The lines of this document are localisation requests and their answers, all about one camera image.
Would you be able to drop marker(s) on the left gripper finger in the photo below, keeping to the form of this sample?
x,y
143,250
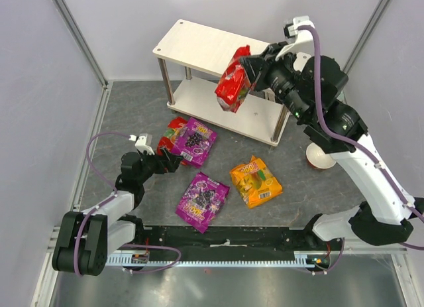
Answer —
x,y
171,157
172,165

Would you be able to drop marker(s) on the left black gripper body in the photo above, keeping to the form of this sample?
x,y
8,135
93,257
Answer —
x,y
162,162

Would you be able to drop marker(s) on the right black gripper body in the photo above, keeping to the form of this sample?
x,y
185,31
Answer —
x,y
260,70

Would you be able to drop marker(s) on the red fruit candy bag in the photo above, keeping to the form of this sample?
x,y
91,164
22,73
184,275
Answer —
x,y
168,139
234,84

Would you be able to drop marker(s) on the purple grape candy bag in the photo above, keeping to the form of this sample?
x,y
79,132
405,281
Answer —
x,y
203,199
194,142

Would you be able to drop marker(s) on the orange mango candy bag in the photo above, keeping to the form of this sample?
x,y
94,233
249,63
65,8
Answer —
x,y
255,182

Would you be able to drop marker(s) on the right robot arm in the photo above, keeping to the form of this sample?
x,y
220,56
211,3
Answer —
x,y
384,217

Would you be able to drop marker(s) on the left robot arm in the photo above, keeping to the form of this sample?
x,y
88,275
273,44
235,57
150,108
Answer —
x,y
87,238

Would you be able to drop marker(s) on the white two-tier wooden shelf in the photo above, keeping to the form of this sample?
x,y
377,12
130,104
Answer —
x,y
189,46

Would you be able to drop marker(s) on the white and red bowl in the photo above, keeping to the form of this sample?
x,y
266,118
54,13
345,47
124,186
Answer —
x,y
316,158

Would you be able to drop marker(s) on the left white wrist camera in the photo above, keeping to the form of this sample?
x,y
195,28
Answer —
x,y
142,143

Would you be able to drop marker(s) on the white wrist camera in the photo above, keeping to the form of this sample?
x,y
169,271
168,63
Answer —
x,y
142,143
295,35

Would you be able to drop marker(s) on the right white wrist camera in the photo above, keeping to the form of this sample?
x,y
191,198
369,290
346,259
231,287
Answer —
x,y
295,35

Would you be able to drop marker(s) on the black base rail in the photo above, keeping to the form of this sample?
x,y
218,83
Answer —
x,y
281,238

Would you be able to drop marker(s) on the white slotted cable duct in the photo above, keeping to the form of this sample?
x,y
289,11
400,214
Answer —
x,y
218,257

